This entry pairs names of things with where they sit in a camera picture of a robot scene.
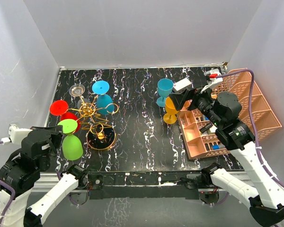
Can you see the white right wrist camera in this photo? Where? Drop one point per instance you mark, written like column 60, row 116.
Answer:
column 213, row 79

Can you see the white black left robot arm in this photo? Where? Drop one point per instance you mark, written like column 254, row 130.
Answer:
column 22, row 169

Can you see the black marker pen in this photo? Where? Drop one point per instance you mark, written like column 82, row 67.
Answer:
column 205, row 128

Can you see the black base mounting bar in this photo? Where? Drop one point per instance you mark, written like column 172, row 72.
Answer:
column 154, row 184

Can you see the pink plastic file organizer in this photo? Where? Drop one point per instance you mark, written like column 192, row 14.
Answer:
column 251, row 107

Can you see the green wine glass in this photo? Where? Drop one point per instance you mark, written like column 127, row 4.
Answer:
column 71, row 145

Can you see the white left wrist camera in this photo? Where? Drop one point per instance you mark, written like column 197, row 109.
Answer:
column 16, row 135

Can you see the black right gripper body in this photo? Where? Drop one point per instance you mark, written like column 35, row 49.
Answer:
column 201, row 101

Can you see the blue white small bottle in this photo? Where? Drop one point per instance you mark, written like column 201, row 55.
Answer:
column 218, row 146

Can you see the yellow wine glass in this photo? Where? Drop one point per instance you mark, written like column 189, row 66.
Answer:
column 170, row 115

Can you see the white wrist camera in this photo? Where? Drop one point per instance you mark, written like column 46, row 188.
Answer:
column 213, row 79
column 16, row 135

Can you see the teal wine glass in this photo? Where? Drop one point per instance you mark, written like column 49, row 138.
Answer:
column 164, row 88

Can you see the blue wine glass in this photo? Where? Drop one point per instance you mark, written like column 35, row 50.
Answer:
column 104, row 102

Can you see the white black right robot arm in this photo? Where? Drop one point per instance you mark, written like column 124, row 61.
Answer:
column 265, row 199

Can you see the gold wire glass rack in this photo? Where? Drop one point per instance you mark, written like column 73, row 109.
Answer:
column 100, row 134

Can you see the clear wine glass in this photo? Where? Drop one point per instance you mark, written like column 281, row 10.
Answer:
column 77, row 90

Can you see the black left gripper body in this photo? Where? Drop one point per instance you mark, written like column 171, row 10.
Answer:
column 57, row 139

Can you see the red wine glass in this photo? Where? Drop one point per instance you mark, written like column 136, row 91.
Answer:
column 61, row 108

